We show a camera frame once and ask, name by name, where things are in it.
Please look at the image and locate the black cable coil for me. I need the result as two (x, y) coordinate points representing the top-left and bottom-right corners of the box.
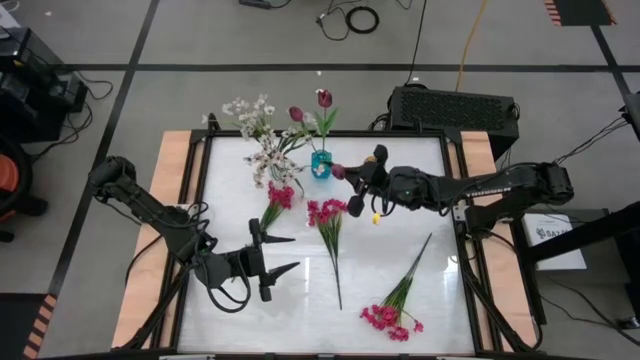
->
(344, 5), (380, 35)

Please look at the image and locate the black aluminium rig frame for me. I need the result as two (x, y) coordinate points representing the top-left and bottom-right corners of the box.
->
(119, 112), (544, 360)

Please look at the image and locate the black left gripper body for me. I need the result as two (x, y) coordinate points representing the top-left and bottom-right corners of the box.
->
(230, 218), (274, 303)

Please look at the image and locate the hanging black cable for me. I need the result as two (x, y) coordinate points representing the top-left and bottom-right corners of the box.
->
(403, 0), (429, 86)

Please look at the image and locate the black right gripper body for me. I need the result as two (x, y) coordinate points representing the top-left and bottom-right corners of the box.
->
(346, 144), (397, 219)

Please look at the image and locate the wooden table board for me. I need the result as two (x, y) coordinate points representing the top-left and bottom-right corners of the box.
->
(110, 130), (539, 351)

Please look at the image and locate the black hazard-striped floor mat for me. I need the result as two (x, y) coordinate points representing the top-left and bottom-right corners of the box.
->
(0, 293), (57, 360)
(543, 0), (616, 27)

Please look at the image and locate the hanging yellow cable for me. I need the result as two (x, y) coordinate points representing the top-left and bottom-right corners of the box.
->
(455, 0), (489, 93)

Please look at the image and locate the teal glass vase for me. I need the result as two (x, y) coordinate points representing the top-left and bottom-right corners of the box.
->
(310, 149), (334, 181)

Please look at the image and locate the black equipment cart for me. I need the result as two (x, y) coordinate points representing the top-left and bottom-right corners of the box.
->
(0, 27), (90, 144)

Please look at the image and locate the black box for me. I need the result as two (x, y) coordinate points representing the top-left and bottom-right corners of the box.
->
(619, 92), (640, 141)

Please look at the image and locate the orange and black vacuum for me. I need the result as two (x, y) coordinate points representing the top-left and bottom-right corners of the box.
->
(0, 139), (50, 244)

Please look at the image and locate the pink artificial flower bunch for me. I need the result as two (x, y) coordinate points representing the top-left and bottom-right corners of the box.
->
(359, 232), (434, 344)
(258, 179), (297, 234)
(306, 198), (350, 311)

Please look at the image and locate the clear glass vase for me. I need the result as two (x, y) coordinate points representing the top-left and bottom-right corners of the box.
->
(268, 163), (290, 185)

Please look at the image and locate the white printed sign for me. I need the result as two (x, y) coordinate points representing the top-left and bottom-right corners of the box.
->
(522, 212), (589, 272)

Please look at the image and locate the black computer case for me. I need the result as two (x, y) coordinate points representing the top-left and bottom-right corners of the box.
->
(388, 85), (521, 161)

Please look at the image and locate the black side stand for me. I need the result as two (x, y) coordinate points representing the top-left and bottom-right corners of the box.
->
(509, 199), (640, 331)

